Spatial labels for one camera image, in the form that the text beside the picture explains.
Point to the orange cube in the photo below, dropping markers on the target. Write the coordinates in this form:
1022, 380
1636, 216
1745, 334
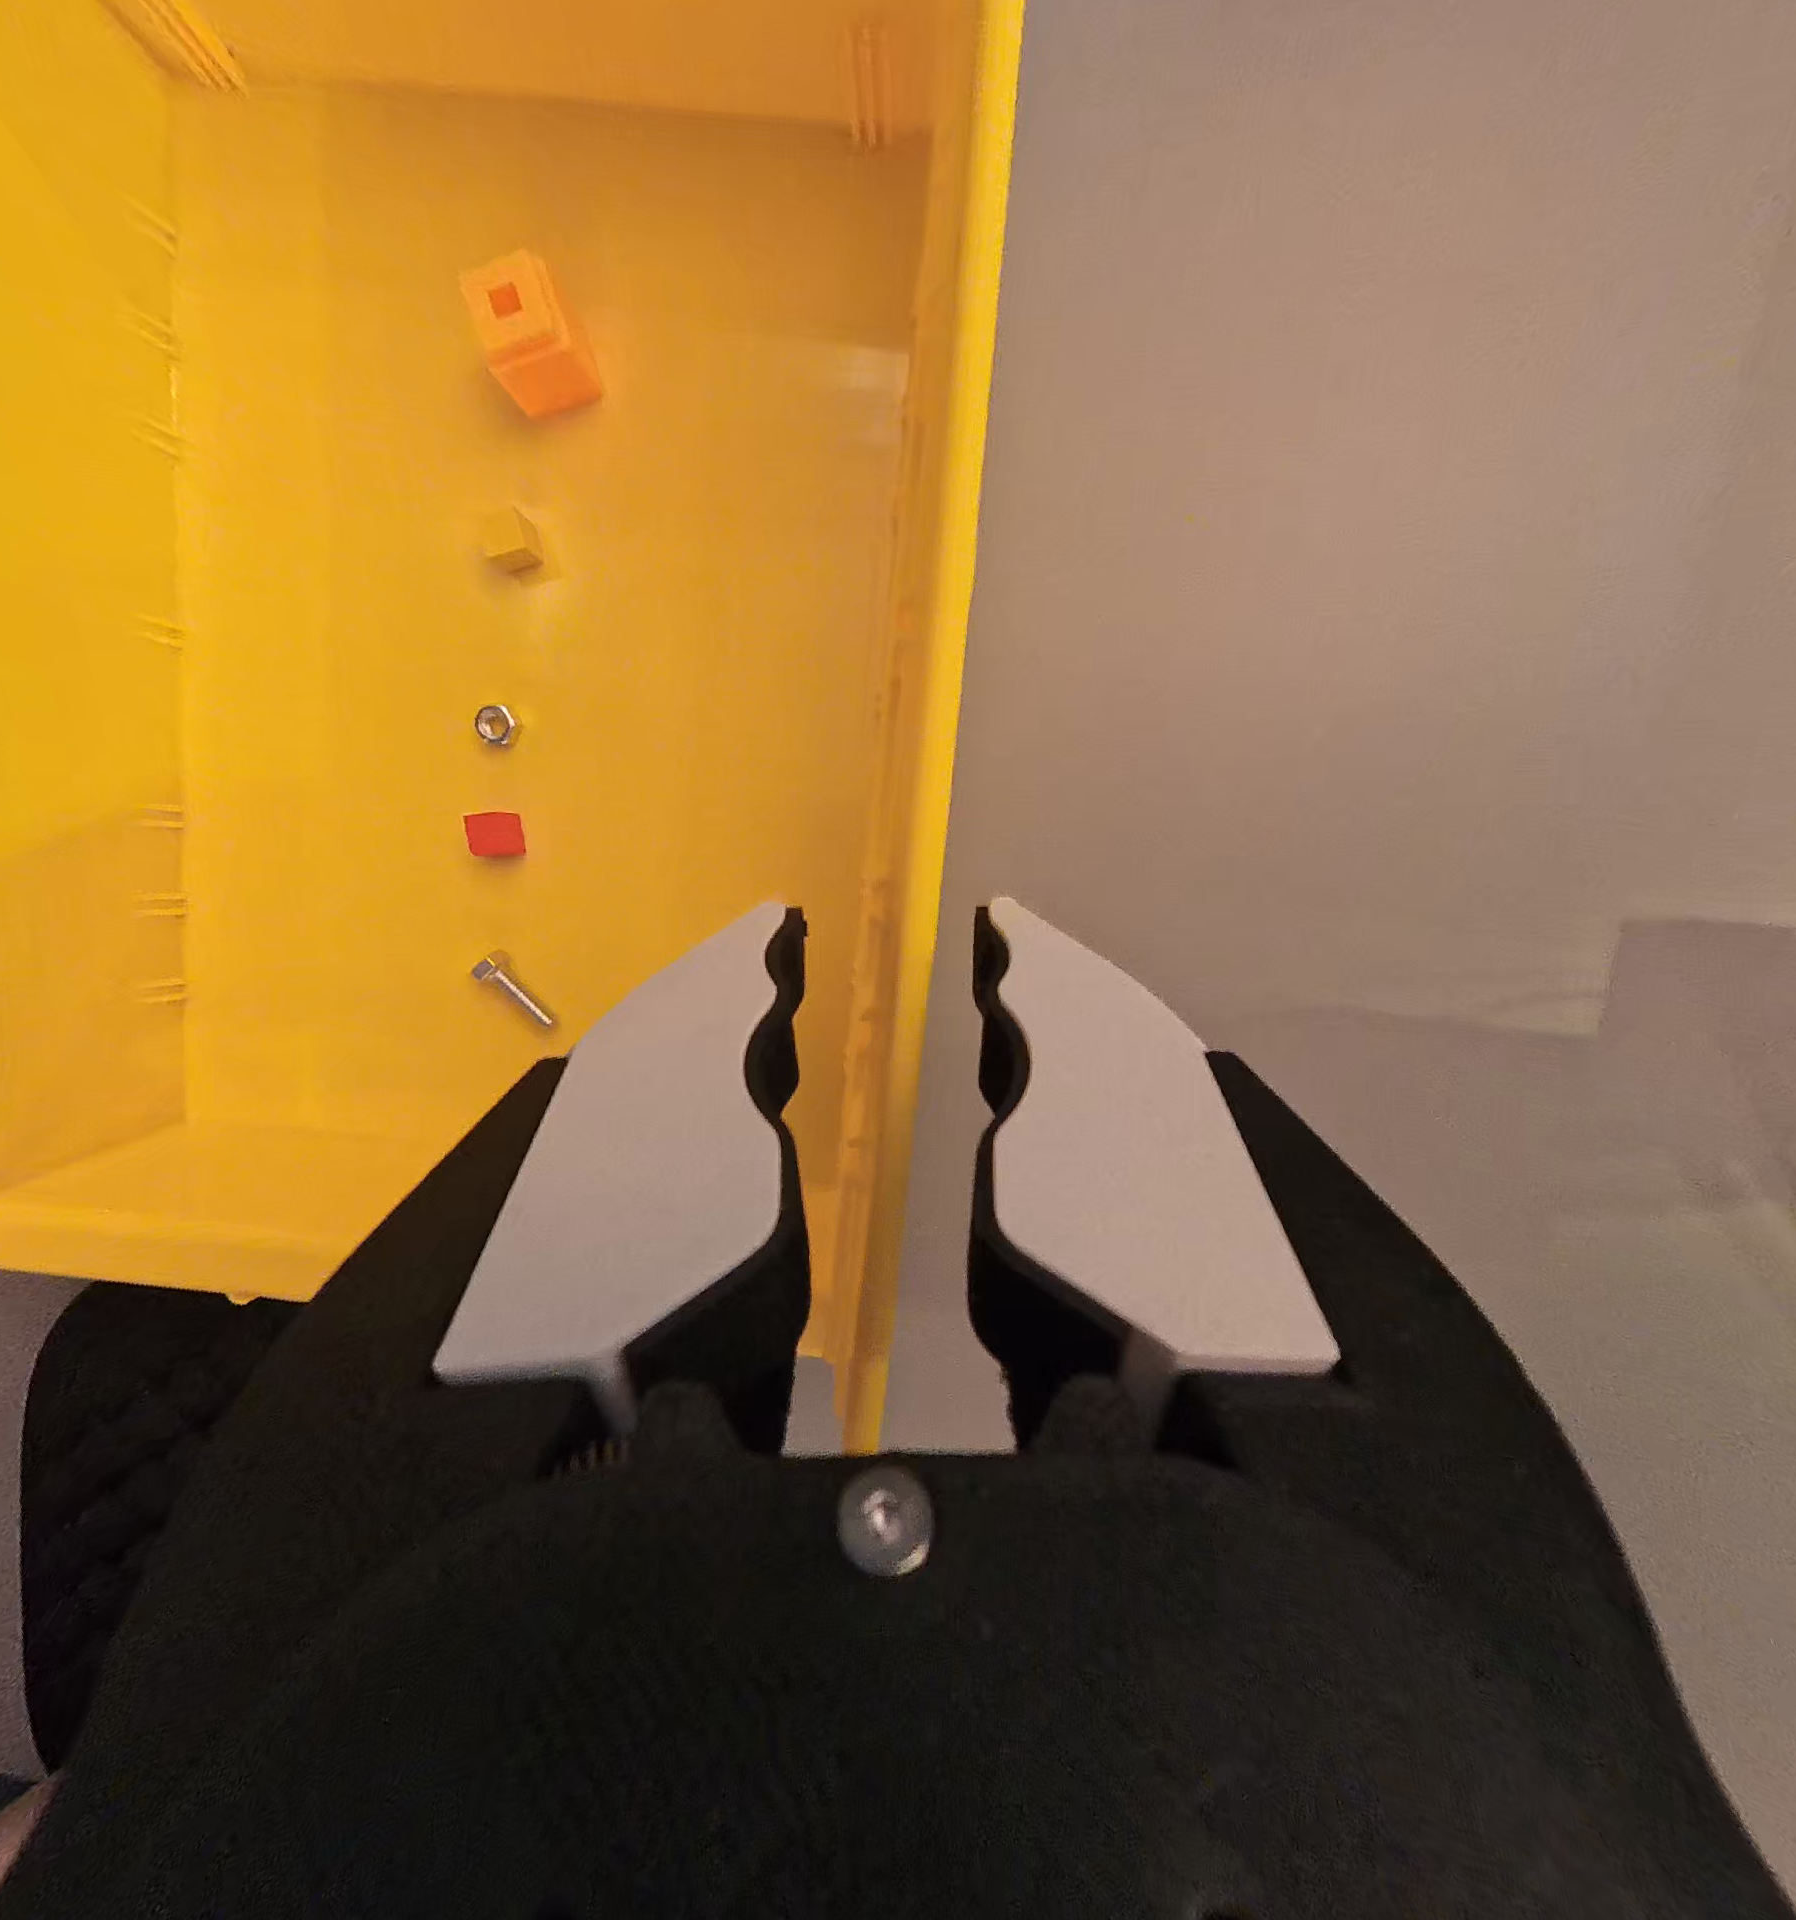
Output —
528, 332

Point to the small metal screw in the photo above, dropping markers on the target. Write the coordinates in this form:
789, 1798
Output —
509, 988

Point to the small metal nut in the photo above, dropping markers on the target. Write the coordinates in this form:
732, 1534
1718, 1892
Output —
480, 724

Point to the yellow cube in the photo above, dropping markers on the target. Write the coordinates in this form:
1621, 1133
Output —
510, 540

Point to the yellow plastic bin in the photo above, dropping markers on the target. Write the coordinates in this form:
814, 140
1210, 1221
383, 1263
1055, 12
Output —
720, 601

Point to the red cube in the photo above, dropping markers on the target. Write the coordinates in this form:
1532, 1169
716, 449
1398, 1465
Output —
497, 835

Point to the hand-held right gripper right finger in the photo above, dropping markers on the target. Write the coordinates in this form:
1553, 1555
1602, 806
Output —
1151, 1203

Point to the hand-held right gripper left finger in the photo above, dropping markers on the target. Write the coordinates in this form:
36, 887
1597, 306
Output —
631, 1203

